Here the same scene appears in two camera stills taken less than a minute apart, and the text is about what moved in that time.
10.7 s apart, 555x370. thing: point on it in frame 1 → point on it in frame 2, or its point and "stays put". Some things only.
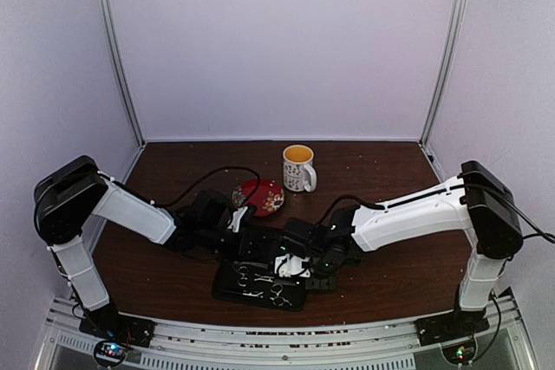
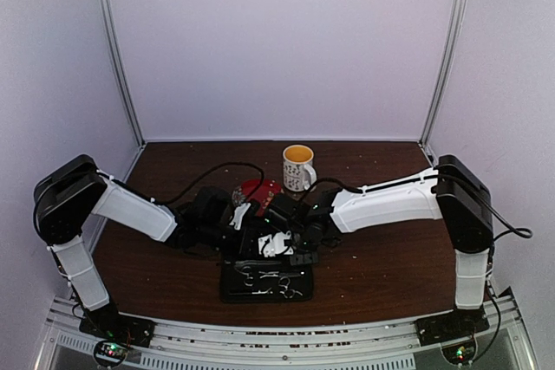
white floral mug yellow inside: x=296 y=159 stays put
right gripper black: x=324 y=284 → x=310 y=257
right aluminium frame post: x=460 y=3 stays put
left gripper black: x=242 y=245 stays put
